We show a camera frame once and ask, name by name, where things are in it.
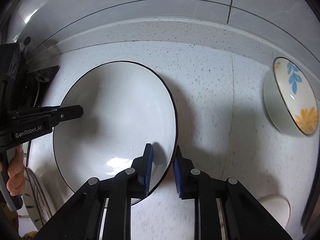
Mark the black gas stove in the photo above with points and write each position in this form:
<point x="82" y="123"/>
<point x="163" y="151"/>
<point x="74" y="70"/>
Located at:
<point x="35" y="83"/>

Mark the speckled white bowl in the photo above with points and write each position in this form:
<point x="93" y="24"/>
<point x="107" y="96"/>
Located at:
<point x="278" y="206"/>

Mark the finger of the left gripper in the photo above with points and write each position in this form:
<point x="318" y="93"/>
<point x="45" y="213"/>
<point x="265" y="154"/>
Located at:
<point x="51" y="115"/>

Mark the floral pale green bowl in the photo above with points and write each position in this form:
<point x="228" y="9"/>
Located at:
<point x="289" y="100"/>

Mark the orange deep white plate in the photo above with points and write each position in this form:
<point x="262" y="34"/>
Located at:
<point x="126" y="105"/>

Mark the person's left hand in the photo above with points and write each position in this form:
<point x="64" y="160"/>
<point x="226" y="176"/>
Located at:
<point x="16" y="182"/>

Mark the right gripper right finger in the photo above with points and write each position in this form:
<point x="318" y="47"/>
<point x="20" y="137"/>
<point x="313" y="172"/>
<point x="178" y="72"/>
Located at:
<point x="224" y="209"/>

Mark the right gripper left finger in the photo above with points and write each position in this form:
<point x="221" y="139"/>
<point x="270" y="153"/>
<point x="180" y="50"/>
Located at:
<point x="101" y="209"/>

